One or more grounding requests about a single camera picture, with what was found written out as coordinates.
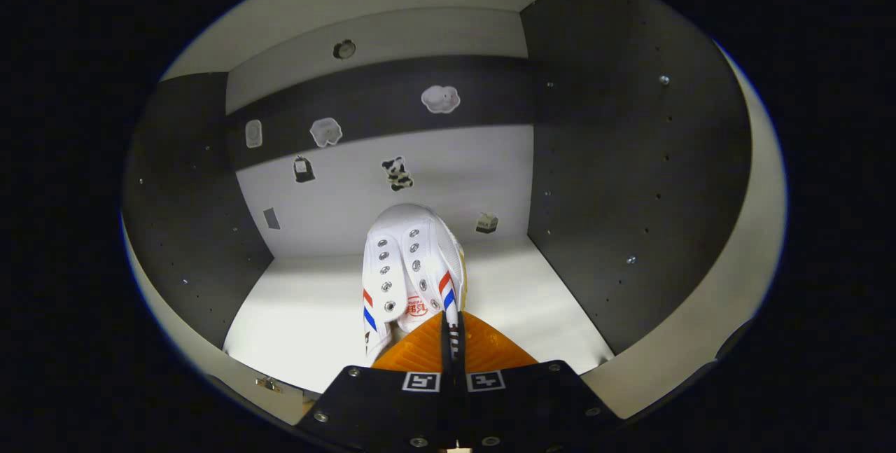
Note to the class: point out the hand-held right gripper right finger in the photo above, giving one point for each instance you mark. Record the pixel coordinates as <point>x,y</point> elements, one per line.
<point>532,404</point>

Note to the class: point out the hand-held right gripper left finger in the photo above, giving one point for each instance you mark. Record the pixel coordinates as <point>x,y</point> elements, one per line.
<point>378,404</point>

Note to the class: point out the white shoe cabinet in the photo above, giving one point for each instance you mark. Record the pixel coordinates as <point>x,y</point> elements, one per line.
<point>315,327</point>

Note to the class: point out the white canvas shoe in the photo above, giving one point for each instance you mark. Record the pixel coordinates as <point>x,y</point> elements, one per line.
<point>413,257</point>

